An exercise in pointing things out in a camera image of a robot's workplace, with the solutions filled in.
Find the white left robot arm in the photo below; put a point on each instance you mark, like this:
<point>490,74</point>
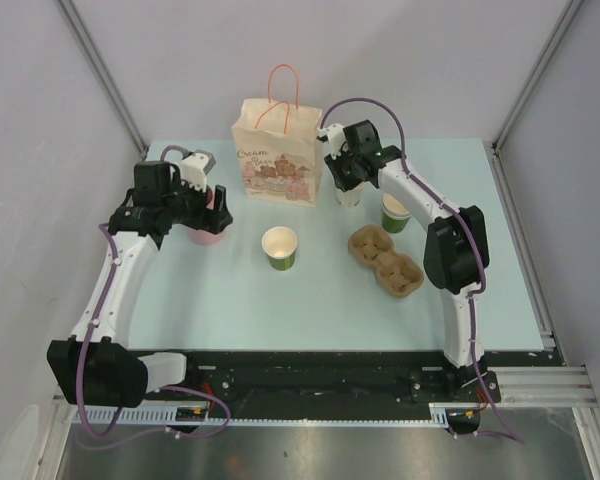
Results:
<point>94,365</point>

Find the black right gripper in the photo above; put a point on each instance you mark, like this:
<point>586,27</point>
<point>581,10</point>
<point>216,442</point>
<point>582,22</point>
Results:
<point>334,166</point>

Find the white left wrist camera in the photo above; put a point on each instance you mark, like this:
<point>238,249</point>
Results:
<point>194,169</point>

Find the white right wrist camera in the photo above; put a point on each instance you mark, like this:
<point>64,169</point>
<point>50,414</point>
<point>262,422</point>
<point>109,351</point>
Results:
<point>333,136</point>

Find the pink straw holder cup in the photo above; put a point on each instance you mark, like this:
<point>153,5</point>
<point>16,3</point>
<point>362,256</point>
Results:
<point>202,237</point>

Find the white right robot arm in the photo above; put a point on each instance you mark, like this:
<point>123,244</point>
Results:
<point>456,251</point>

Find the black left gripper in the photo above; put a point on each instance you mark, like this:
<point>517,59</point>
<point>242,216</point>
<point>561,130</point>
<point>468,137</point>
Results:
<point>212,220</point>

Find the printed paper takeout bag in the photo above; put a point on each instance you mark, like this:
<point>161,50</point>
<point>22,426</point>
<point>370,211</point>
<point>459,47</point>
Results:
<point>277,148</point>

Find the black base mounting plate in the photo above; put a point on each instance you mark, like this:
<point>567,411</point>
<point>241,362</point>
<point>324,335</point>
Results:
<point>329,386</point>

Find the white slotted cable duct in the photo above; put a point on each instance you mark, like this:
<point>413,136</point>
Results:
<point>177,416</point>

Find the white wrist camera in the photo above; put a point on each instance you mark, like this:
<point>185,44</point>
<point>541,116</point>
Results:
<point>194,169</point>
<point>333,136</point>

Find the white paper cup stack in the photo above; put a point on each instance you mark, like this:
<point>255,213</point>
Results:
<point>350,198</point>

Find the green paper cup stack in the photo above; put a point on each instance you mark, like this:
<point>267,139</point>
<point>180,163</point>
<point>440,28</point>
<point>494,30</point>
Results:
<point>395,216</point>

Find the brown pulp cup carrier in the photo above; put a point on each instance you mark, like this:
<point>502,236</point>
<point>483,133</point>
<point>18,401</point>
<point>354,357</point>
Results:
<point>395,272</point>

